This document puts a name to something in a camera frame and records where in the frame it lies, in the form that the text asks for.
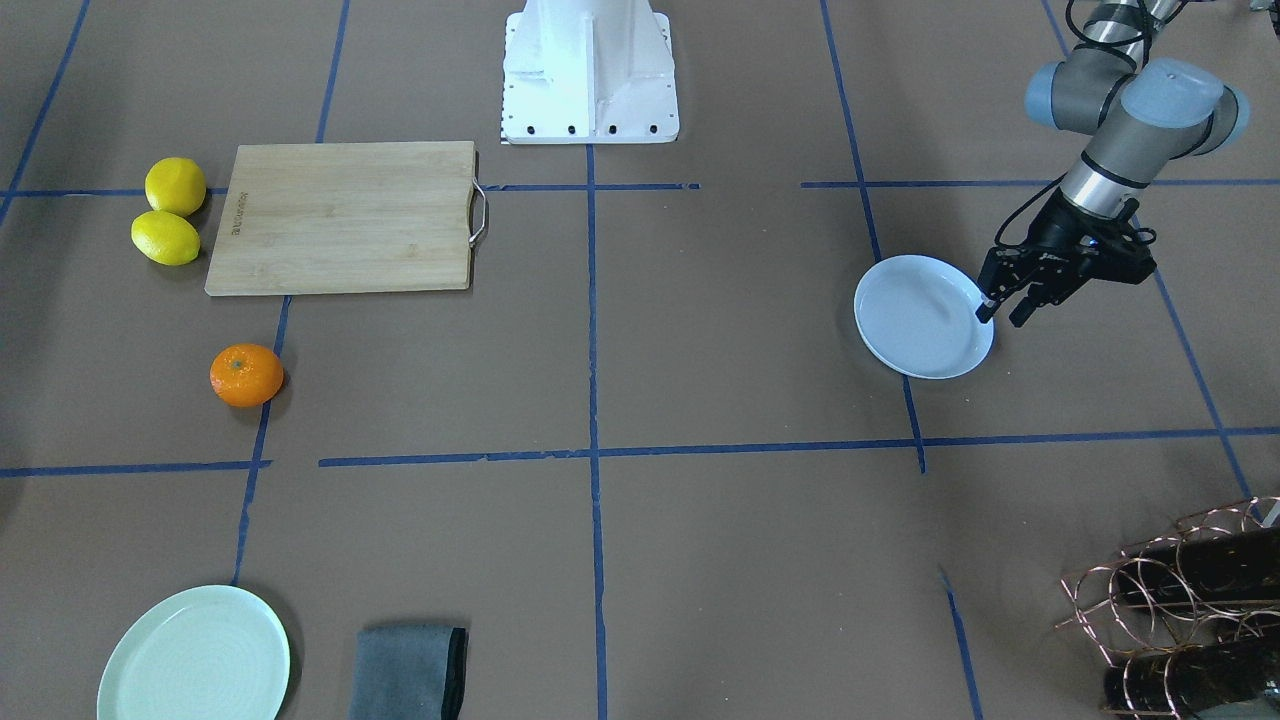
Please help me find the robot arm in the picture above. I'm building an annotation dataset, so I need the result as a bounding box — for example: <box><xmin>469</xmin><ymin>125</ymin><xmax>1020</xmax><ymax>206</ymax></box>
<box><xmin>975</xmin><ymin>1</ymin><xmax>1251</xmax><ymax>327</ymax></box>

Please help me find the copper wire bottle rack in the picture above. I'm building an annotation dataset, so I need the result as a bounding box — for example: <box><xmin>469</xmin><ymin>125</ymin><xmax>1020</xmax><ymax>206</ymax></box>
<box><xmin>1060</xmin><ymin>497</ymin><xmax>1279</xmax><ymax>719</ymax></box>

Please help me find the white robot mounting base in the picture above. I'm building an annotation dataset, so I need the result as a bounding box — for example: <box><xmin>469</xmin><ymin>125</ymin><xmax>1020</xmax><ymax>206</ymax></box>
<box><xmin>500</xmin><ymin>1</ymin><xmax>681</xmax><ymax>145</ymax></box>

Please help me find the light green plate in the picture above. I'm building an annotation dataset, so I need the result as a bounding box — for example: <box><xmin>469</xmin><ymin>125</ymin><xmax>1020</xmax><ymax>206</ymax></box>
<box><xmin>96</xmin><ymin>585</ymin><xmax>292</xmax><ymax>719</ymax></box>

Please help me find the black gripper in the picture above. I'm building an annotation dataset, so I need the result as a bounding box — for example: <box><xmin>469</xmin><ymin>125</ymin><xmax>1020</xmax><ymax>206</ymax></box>
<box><xmin>975</xmin><ymin>188</ymin><xmax>1157</xmax><ymax>328</ymax></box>

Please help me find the light blue plate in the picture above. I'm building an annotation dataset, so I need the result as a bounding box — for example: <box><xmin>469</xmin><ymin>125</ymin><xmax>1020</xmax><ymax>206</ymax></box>
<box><xmin>852</xmin><ymin>255</ymin><xmax>995</xmax><ymax>380</ymax></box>

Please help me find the wooden cutting board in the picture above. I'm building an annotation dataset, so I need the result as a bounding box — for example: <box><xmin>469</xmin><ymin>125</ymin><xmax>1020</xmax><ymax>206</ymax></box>
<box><xmin>205</xmin><ymin>141</ymin><xmax>488</xmax><ymax>297</ymax></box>

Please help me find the folded grey cloth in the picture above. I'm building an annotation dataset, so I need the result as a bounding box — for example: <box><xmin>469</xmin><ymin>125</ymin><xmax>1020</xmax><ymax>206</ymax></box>
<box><xmin>347</xmin><ymin>624</ymin><xmax>468</xmax><ymax>719</ymax></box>

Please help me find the orange fruit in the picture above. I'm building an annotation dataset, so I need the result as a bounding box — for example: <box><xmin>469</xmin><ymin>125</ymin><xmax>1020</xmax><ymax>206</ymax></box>
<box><xmin>207</xmin><ymin>343</ymin><xmax>285</xmax><ymax>407</ymax></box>

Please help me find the dark wine bottle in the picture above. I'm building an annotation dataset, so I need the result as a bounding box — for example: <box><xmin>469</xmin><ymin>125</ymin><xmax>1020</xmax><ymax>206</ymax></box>
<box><xmin>1114</xmin><ymin>527</ymin><xmax>1279</xmax><ymax>609</ymax></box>
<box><xmin>1103</xmin><ymin>637</ymin><xmax>1279</xmax><ymax>719</ymax></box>

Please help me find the yellow lemon outer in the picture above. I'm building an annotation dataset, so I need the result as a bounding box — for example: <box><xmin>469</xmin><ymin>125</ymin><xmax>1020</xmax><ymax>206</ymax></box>
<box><xmin>143</xmin><ymin>158</ymin><xmax>207</xmax><ymax>217</ymax></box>

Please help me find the yellow lemon near board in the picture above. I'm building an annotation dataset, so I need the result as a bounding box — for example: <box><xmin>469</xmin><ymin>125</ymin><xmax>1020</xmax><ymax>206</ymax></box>
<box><xmin>131</xmin><ymin>210</ymin><xmax>202</xmax><ymax>266</ymax></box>

